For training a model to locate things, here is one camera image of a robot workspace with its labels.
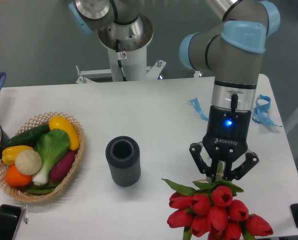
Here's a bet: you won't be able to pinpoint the woven wicker basket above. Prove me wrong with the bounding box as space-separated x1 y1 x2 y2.
0 112 85 203

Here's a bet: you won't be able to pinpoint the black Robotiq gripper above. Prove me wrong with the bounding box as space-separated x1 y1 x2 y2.
189 105 259 181

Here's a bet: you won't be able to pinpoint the blue ribbon strip right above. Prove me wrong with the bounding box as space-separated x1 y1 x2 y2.
252 94 282 127

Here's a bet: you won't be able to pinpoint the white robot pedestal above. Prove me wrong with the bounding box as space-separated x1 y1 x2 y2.
76 46 167 84

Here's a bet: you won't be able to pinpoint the blue ribbon strip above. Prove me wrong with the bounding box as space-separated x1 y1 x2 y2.
188 98 209 122
252 94 282 127

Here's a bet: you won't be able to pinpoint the green cucumber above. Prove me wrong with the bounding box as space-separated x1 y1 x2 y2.
4 124 50 148

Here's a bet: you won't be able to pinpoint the cream steamed bun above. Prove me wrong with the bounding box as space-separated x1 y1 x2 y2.
15 150 42 175

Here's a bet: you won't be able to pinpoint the black smartphone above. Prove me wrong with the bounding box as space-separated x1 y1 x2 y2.
0 204 22 240

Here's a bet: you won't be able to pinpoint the purple sweet potato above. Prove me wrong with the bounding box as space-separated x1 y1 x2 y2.
50 151 75 182

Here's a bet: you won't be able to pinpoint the dark grey ribbed vase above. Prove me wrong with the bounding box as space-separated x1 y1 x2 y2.
105 136 141 187

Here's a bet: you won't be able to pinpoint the clear pen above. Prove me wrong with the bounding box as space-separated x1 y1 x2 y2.
23 204 29 224

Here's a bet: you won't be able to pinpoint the red tulip bouquet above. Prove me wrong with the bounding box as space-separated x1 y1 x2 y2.
164 162 274 240

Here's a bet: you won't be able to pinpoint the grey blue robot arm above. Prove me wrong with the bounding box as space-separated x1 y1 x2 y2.
69 0 280 181

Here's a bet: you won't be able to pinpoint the yellow bell pepper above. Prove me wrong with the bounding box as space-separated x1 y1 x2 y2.
1 145 33 166

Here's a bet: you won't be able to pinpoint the orange fruit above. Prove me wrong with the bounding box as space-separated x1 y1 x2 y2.
5 165 32 187

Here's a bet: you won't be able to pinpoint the green bok choy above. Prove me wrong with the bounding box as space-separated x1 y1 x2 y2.
32 128 70 186

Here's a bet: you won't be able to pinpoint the green pea pods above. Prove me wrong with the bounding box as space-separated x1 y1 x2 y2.
25 184 58 196

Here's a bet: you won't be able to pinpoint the blue ribbon strip left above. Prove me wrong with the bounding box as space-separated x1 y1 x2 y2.
188 98 209 122

